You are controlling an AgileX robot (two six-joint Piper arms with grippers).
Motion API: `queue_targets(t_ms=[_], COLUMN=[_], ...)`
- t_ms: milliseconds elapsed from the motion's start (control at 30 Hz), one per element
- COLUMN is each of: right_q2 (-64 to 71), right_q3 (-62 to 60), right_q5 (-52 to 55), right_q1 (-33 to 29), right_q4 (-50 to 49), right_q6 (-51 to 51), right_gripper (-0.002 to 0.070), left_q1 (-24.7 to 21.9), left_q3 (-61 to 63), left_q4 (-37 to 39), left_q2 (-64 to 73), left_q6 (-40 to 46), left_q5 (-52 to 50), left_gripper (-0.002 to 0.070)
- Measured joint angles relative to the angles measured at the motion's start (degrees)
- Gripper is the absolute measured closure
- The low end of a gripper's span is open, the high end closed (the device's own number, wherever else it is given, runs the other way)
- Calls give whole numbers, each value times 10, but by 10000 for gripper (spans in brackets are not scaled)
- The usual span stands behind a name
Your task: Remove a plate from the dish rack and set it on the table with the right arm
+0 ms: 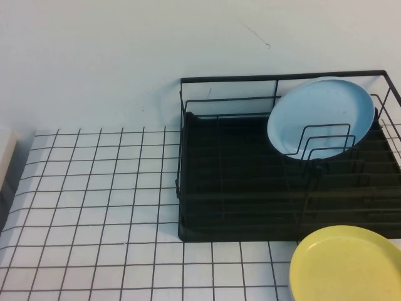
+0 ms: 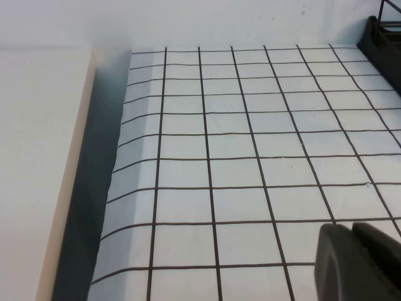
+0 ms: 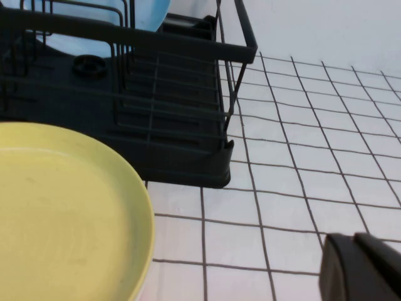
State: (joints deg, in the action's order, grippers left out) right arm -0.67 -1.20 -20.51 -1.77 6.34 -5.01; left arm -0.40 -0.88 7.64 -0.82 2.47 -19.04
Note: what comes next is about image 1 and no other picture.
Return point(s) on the light blue plate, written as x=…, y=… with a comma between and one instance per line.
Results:
x=313, y=116

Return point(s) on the yellow plate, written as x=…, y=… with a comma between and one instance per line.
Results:
x=344, y=266

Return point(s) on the black plastic drain tray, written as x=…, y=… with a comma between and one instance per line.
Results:
x=235, y=188

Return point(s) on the white black-grid tablecloth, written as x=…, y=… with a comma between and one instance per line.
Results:
x=94, y=188

